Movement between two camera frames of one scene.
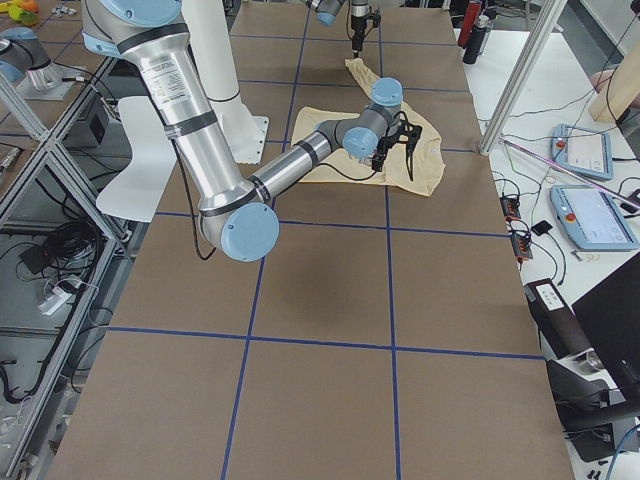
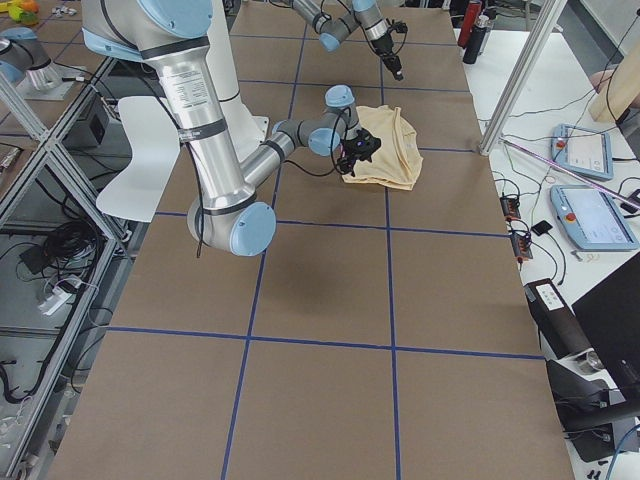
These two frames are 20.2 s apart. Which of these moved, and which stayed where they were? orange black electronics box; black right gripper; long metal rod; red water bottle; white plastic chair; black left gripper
Moved: black right gripper; black left gripper
Stayed: red water bottle; long metal rod; orange black electronics box; white plastic chair
